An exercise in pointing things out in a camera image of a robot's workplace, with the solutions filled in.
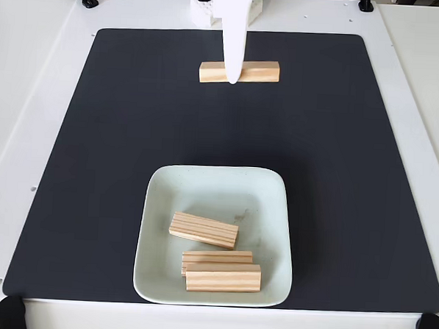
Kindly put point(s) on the grooved wooden block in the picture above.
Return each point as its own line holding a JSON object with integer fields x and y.
{"x": 222, "y": 279}
{"x": 261, "y": 71}
{"x": 218, "y": 256}
{"x": 204, "y": 230}

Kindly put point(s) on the pale green square plate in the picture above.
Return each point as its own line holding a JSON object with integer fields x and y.
{"x": 267, "y": 229}

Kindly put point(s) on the black table mat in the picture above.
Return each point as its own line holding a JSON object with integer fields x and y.
{"x": 94, "y": 165}

